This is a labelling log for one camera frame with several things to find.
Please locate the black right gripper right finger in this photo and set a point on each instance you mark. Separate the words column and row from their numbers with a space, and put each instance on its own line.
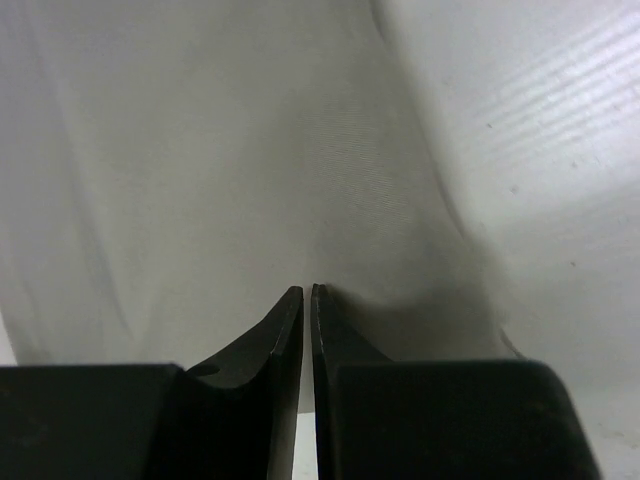
column 353, row 396

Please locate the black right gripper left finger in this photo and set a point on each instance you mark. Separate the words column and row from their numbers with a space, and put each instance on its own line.
column 233, row 415

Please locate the grey cloth napkin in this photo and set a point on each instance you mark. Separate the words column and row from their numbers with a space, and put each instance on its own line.
column 170, row 168

